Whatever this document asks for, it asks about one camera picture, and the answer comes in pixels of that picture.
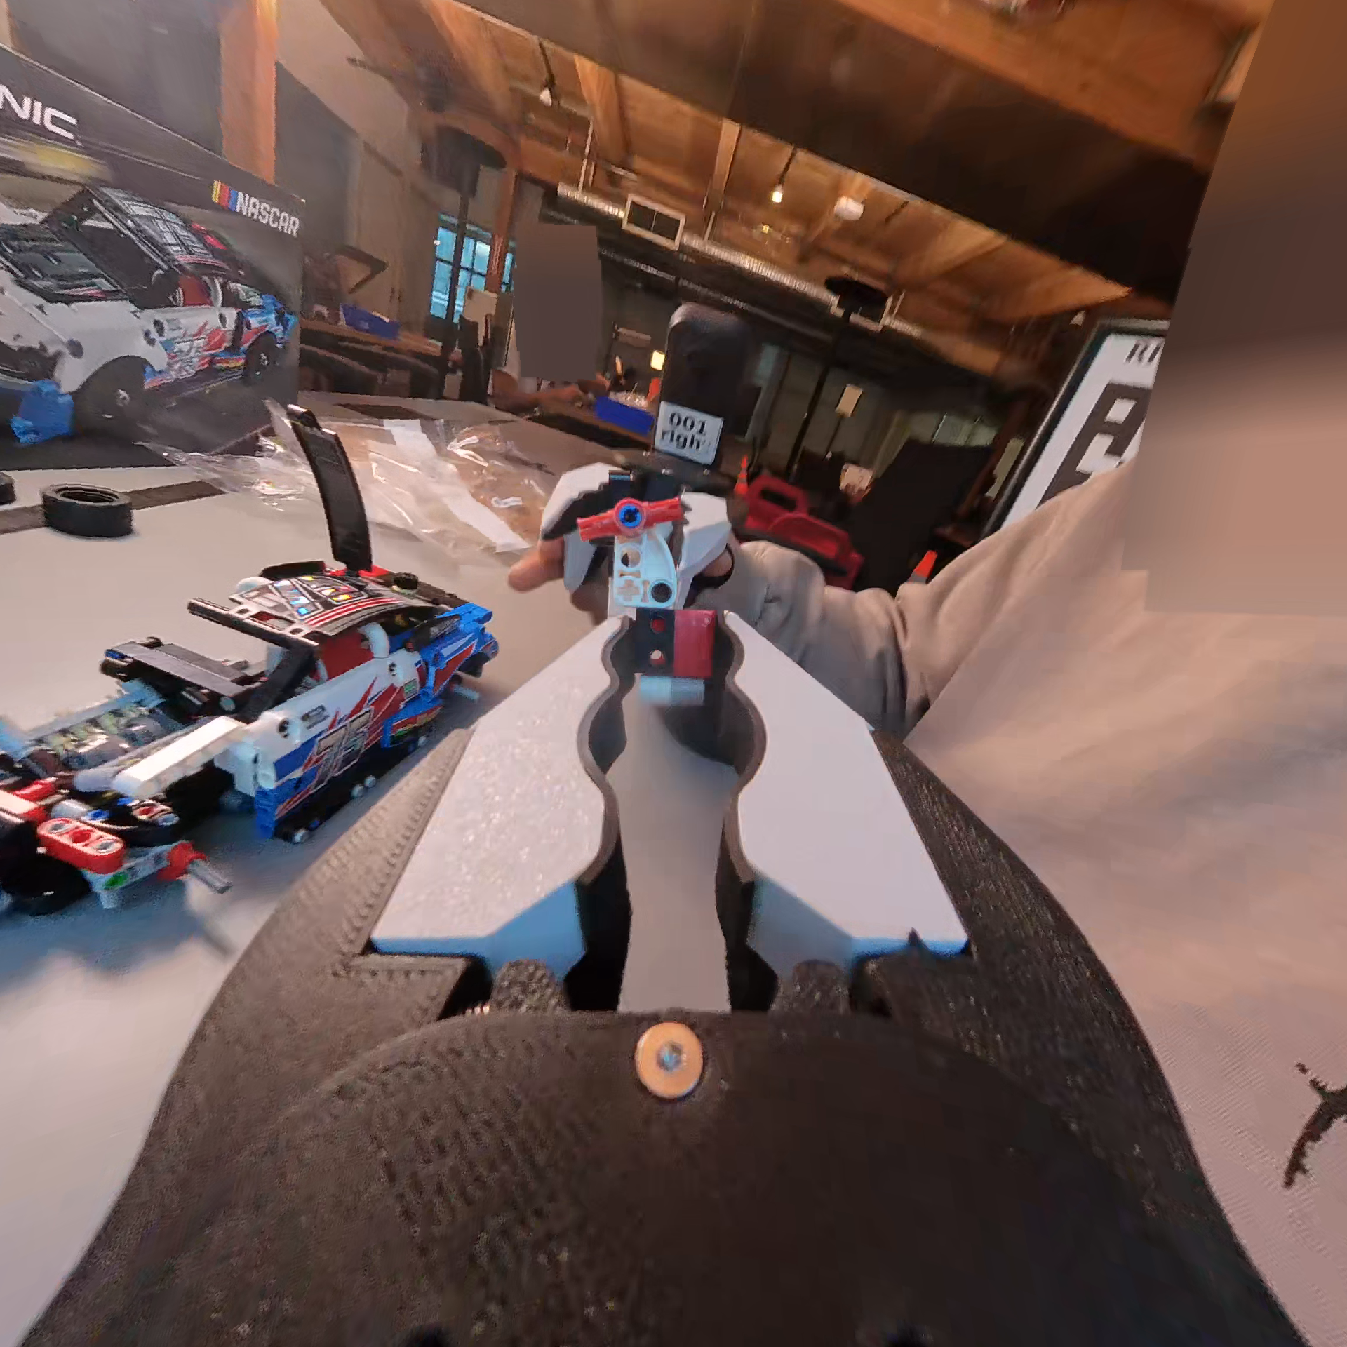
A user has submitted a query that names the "silver ceiling duct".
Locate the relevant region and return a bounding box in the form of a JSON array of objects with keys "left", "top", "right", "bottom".
[{"left": 554, "top": 184, "right": 925, "bottom": 345}]

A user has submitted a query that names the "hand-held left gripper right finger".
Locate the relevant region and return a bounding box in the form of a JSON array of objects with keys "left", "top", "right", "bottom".
[{"left": 720, "top": 611, "right": 971, "bottom": 972}]

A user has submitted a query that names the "black light stand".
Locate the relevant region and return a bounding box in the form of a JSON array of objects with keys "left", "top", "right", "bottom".
[{"left": 822, "top": 276, "right": 897, "bottom": 441}]

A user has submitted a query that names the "lego race car model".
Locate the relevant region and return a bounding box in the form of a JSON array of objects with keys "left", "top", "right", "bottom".
[{"left": 0, "top": 405, "right": 499, "bottom": 914}]

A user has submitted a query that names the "person's right forearm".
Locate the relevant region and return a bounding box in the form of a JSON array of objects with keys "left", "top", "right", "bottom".
[{"left": 729, "top": 463, "right": 1137, "bottom": 739}]

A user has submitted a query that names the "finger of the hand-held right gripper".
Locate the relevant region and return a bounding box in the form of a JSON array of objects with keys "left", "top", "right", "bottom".
[
  {"left": 669, "top": 488, "right": 737, "bottom": 611},
  {"left": 541, "top": 463, "right": 631, "bottom": 622}
]

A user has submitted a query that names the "red lego slope piece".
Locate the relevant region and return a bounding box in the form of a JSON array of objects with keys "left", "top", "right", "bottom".
[{"left": 669, "top": 611, "right": 722, "bottom": 684}]

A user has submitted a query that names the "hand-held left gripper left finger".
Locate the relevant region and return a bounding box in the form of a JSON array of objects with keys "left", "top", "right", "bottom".
[{"left": 370, "top": 611, "right": 638, "bottom": 974}]

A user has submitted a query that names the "paned window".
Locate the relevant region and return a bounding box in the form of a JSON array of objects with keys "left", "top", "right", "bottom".
[{"left": 432, "top": 215, "right": 517, "bottom": 317}]

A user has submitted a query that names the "black partition panel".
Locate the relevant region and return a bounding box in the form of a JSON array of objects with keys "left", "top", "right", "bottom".
[{"left": 844, "top": 438, "right": 1013, "bottom": 549}]

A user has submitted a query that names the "black white marker sign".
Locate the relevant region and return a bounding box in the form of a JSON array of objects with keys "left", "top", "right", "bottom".
[{"left": 988, "top": 317, "right": 1169, "bottom": 539}]

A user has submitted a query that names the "lego set box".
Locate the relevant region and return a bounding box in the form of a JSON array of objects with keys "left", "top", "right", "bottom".
[{"left": 0, "top": 44, "right": 305, "bottom": 471}]

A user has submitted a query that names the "person's right hand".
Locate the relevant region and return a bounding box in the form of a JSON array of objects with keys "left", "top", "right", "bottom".
[{"left": 508, "top": 527, "right": 575, "bottom": 611}]

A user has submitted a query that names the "clear plastic bag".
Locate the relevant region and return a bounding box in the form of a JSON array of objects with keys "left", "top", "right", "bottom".
[{"left": 150, "top": 403, "right": 554, "bottom": 560}]

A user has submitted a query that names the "red chair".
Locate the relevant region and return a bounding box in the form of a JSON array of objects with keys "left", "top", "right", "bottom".
[{"left": 741, "top": 474, "right": 870, "bottom": 588}]

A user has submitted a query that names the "white lego panel assembly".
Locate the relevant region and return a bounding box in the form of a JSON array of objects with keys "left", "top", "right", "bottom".
[{"left": 575, "top": 496, "right": 705, "bottom": 705}]

